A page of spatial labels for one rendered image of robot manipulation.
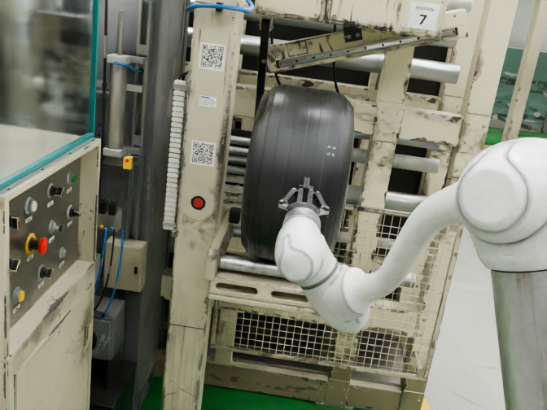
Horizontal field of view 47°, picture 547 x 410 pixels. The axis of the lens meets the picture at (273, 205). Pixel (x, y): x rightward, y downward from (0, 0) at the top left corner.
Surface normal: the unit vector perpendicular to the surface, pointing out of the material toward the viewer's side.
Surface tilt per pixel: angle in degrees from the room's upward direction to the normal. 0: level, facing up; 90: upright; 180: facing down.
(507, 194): 83
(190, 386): 90
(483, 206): 82
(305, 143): 55
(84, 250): 90
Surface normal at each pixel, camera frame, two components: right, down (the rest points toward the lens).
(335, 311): -0.29, 0.58
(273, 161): -0.03, -0.07
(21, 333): 0.13, -0.94
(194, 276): -0.08, 0.30
